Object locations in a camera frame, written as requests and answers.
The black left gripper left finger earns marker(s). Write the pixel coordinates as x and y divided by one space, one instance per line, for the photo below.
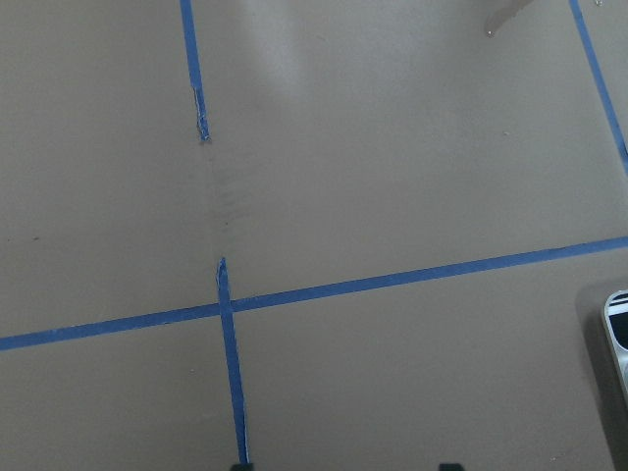
242 467

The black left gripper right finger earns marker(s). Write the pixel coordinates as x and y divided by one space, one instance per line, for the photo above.
449 466

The silver digital kitchen scale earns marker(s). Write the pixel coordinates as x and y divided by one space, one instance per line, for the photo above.
614 323

